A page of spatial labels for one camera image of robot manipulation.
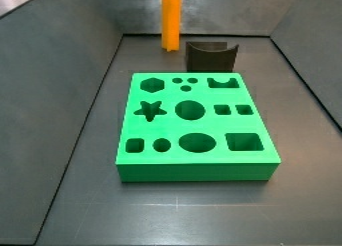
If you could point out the orange star-shaped peg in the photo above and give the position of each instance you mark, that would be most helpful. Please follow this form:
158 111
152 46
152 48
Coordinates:
171 8

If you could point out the green shape sorting board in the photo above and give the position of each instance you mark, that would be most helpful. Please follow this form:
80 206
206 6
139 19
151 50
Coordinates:
192 129

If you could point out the black curved block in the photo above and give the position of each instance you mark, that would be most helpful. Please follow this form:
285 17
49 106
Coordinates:
210 56

